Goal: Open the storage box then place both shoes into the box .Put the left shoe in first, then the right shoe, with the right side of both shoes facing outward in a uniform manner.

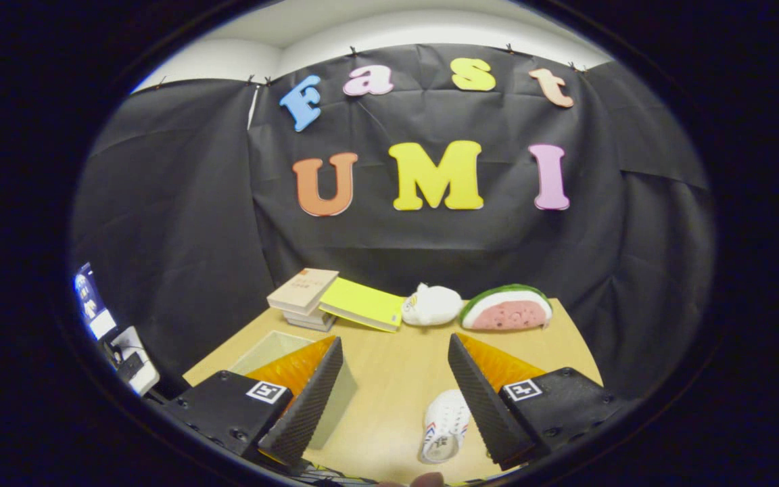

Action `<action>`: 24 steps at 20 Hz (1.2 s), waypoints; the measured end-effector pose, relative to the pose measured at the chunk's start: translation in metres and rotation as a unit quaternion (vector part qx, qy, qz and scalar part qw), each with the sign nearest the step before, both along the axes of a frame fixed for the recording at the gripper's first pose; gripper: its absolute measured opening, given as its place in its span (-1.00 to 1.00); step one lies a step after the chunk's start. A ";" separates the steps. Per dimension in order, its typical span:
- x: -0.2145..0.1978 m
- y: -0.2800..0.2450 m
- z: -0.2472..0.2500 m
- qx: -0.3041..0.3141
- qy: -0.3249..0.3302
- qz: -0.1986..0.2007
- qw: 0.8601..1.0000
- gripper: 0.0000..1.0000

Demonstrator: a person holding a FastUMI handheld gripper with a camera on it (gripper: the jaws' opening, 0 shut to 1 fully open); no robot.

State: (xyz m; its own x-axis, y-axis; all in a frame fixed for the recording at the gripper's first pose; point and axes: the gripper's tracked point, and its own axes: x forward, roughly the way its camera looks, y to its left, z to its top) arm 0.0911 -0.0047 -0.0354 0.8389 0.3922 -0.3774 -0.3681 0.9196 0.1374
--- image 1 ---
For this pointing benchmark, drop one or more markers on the beige fabric storage box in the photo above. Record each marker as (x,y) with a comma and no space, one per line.
(264,352)

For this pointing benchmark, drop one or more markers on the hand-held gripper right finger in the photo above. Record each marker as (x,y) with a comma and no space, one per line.
(484,409)

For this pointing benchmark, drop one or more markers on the white shoe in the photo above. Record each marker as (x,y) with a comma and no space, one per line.
(445,423)

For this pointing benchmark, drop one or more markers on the grey book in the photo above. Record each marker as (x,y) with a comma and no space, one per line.
(315,325)

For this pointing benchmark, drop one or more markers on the yellow cover book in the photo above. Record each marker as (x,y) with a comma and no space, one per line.
(362,303)

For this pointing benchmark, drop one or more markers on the black backdrop cloth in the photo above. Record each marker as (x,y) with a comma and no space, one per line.
(430,243)

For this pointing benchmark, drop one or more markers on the tan cover book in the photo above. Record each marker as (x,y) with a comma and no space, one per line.
(303,289)

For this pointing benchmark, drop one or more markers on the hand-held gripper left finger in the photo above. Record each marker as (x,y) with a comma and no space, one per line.
(305,409)

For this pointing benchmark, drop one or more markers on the white plush toy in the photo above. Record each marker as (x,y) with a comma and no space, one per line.
(433,306)

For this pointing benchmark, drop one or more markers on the white book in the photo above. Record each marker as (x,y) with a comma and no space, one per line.
(308,316)

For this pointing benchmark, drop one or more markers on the watermelon slice plush toy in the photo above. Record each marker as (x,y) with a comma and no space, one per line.
(508,311)

